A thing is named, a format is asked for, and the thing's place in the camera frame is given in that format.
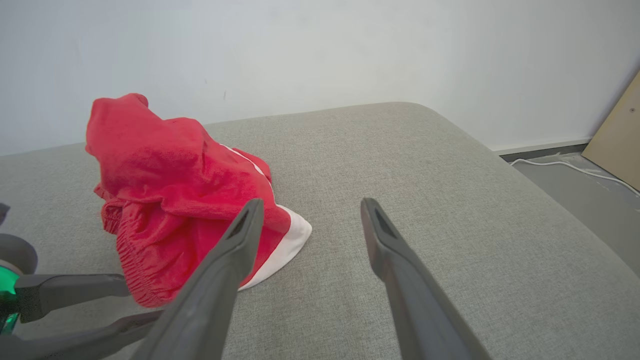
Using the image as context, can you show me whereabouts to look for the light wooden board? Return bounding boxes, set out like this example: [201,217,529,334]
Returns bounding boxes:
[582,70,640,191]

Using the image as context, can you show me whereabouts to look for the white baseboard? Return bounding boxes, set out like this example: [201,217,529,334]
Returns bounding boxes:
[492,137,594,156]

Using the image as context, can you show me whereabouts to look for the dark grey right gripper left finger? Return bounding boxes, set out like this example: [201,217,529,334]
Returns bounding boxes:
[131,198,265,360]

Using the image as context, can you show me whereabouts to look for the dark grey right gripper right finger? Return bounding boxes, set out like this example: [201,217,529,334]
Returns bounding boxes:
[360,197,493,360]

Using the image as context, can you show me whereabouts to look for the red shorts with white stripe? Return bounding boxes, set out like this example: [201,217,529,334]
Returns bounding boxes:
[85,93,313,308]

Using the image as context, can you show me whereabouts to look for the white floor cable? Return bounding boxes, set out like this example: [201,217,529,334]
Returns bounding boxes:
[509,157,640,199]

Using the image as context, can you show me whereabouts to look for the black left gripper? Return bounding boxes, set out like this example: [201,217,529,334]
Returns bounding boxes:
[0,232,166,360]

